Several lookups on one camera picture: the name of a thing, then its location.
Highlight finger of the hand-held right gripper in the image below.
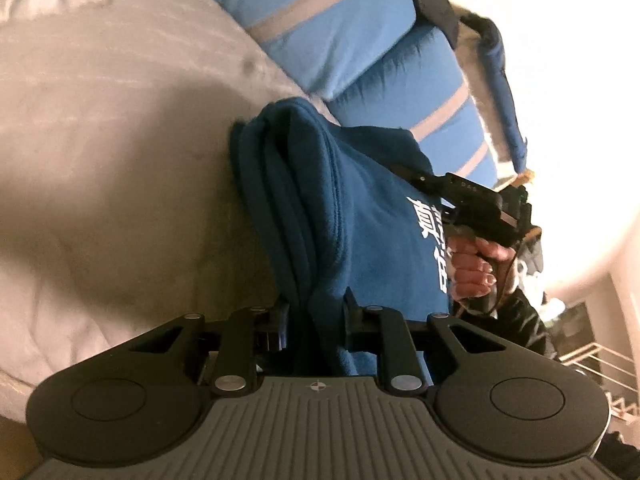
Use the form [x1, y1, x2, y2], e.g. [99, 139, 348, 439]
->
[394, 162, 451, 197]

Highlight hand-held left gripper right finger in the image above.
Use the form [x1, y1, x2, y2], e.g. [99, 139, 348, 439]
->
[342, 287, 511, 398]

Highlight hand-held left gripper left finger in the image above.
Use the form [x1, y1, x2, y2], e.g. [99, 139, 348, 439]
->
[120, 295, 292, 399]

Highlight blue sweatshirt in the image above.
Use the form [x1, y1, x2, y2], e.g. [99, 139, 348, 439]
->
[228, 97, 460, 379]

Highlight person's right forearm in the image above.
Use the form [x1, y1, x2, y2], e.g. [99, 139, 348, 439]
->
[457, 285, 553, 361]

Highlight person's right hand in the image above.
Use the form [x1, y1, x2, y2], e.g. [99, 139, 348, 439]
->
[446, 234, 517, 307]

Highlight blue striped pillow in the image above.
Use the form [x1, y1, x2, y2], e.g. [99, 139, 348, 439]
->
[182, 0, 420, 102]
[326, 24, 502, 192]

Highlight blue cloth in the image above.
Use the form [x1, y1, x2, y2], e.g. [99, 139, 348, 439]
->
[477, 15, 530, 173]

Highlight white drying rack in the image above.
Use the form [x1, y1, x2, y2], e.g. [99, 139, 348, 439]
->
[557, 342, 640, 416]

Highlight quilted beige bedspread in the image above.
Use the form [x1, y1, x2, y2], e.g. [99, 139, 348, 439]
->
[0, 0, 342, 423]

